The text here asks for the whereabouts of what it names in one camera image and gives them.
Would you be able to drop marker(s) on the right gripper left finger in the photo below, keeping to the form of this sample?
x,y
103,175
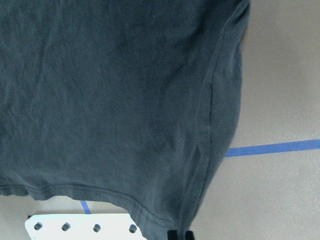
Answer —
x,y
172,235

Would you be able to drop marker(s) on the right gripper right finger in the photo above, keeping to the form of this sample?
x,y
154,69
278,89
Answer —
x,y
189,235

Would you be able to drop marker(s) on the black graphic t-shirt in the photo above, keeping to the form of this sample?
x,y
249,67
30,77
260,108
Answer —
x,y
129,102

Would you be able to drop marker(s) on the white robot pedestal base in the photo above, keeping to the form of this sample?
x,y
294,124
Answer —
x,y
98,226

